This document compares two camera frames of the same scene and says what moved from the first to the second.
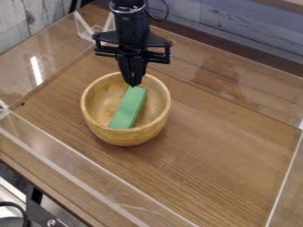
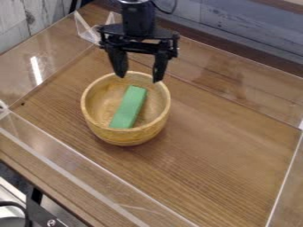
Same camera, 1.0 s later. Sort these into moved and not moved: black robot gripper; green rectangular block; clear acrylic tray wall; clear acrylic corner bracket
Moved: black robot gripper
Not moved: clear acrylic tray wall; green rectangular block; clear acrylic corner bracket
